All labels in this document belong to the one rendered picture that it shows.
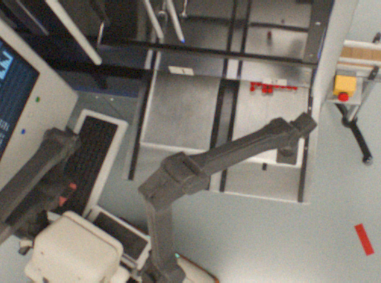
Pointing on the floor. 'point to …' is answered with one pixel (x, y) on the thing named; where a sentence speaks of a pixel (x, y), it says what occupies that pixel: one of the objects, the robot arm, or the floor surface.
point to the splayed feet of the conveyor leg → (355, 134)
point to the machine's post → (332, 46)
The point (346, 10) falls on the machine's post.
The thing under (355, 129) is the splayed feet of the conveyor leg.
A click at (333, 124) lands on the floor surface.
